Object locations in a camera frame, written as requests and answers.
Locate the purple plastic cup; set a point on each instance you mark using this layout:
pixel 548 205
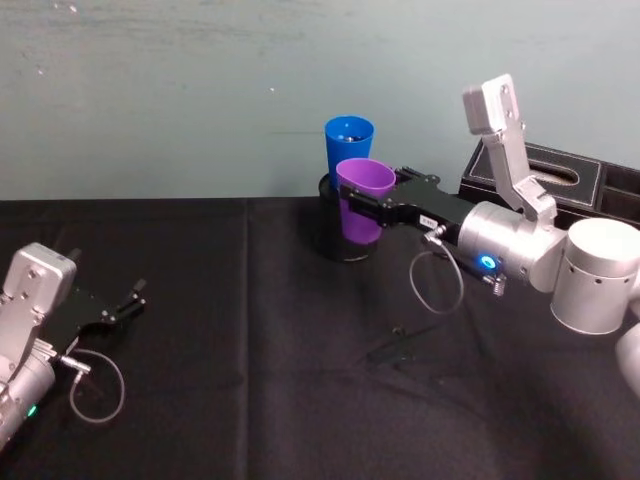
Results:
pixel 361 177

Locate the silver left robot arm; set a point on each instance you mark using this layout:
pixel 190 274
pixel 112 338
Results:
pixel 30 280

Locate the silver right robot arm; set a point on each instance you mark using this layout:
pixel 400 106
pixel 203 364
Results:
pixel 505 235

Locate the black table cloth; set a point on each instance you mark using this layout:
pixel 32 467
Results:
pixel 225 325

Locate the blue plastic cup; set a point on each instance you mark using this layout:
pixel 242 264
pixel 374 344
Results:
pixel 345 150

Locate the black leather tissue box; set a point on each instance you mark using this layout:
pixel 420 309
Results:
pixel 575 192

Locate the black cylindrical cup holder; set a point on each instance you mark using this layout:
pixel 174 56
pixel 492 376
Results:
pixel 327 235

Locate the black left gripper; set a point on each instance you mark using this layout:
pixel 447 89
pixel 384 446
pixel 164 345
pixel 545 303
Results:
pixel 82 312

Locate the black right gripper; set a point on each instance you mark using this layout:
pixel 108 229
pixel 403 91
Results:
pixel 425 207

